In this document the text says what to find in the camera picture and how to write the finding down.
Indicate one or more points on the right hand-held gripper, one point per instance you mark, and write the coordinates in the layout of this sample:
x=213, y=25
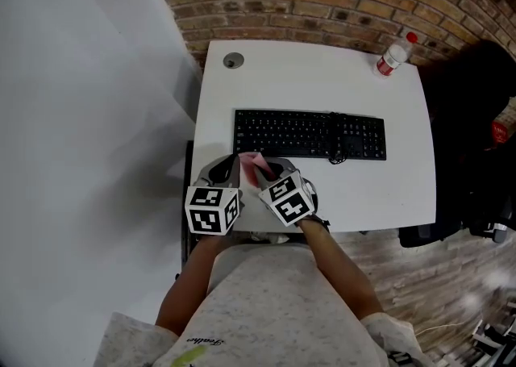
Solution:
x=287, y=200

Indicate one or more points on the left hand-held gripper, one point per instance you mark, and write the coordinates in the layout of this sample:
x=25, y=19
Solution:
x=211, y=206

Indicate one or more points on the pink cloth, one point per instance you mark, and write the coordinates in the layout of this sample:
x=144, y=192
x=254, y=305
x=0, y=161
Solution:
x=253, y=169

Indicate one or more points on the black keyboard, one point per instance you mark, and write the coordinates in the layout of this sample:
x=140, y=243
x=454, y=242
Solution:
x=308, y=134

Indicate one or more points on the person's left forearm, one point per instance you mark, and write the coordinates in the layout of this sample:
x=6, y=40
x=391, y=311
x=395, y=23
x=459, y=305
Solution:
x=188, y=280

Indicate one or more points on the person's right forearm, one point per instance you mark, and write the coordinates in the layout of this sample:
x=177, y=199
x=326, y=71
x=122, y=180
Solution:
x=340, y=270

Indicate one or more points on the person's grey speckled shirt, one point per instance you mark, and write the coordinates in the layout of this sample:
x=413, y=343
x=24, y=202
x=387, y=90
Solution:
x=258, y=309

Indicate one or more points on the clear plastic bottle red cap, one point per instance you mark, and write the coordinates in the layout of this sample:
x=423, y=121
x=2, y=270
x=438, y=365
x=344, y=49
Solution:
x=394, y=55

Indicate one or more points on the black office chair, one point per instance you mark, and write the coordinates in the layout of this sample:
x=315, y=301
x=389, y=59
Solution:
x=471, y=139

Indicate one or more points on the red plastic basket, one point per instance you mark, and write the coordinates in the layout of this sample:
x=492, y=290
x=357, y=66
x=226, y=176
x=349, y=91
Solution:
x=499, y=133

